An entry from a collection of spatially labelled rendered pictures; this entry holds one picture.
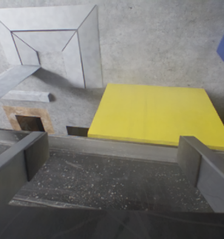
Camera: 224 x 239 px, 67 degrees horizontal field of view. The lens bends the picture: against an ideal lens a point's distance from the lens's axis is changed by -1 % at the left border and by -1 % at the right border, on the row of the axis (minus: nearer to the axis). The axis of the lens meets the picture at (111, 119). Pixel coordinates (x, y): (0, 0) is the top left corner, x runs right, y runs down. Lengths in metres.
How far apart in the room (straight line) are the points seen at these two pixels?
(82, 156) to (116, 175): 0.15
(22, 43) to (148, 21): 0.62
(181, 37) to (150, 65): 0.18
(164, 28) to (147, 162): 0.56
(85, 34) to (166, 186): 0.71
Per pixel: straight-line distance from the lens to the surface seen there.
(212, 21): 0.89
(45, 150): 0.17
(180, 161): 0.17
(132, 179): 0.59
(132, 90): 0.87
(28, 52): 1.04
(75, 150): 0.68
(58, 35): 0.92
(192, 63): 0.92
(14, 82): 0.91
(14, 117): 1.39
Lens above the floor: 0.84
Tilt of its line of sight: 51 degrees down
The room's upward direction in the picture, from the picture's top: 165 degrees counter-clockwise
